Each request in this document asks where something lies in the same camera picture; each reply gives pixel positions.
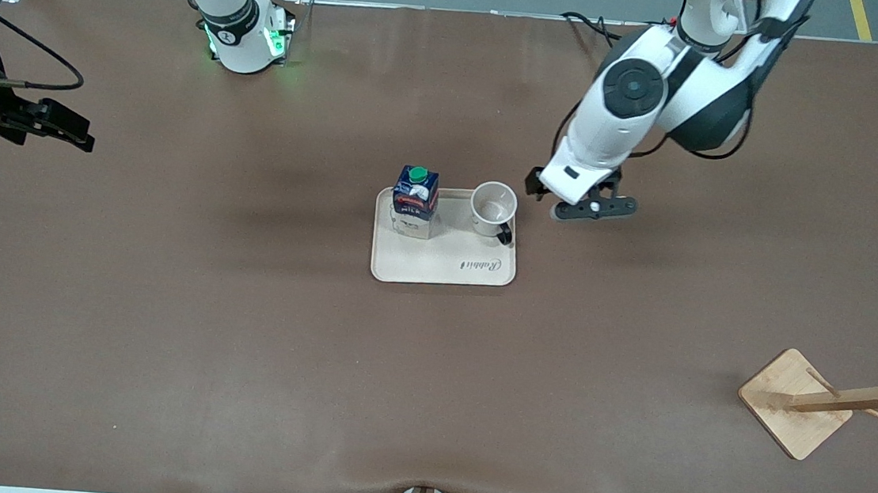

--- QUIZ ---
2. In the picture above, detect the white smiley cup black handle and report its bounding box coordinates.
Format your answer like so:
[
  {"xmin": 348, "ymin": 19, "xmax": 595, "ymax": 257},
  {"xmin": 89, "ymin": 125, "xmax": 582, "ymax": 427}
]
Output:
[{"xmin": 466, "ymin": 179, "xmax": 521, "ymax": 247}]

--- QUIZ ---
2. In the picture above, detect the blue milk carton green cap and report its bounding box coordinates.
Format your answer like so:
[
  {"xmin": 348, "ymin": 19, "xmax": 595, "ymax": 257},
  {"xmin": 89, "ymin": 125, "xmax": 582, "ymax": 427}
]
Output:
[{"xmin": 387, "ymin": 163, "xmax": 443, "ymax": 241}]

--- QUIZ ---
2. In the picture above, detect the wooden cup rack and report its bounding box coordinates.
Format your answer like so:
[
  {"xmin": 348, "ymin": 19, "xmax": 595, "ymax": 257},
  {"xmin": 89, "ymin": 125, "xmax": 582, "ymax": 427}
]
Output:
[{"xmin": 732, "ymin": 340, "xmax": 878, "ymax": 468}]

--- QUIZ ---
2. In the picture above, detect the beige plastic tray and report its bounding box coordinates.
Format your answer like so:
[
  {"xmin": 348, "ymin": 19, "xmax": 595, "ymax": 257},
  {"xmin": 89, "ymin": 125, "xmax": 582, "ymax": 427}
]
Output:
[{"xmin": 368, "ymin": 180, "xmax": 525, "ymax": 294}]

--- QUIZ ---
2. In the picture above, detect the brown table mat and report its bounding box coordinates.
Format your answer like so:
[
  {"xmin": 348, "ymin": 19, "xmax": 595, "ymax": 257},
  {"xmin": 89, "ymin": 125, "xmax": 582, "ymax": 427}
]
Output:
[{"xmin": 0, "ymin": 0, "xmax": 878, "ymax": 493}]

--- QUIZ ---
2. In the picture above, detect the black left arm base cable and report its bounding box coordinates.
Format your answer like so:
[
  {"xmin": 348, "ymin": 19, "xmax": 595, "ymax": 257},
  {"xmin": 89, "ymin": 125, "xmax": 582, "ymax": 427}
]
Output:
[{"xmin": 557, "ymin": 9, "xmax": 635, "ymax": 51}]

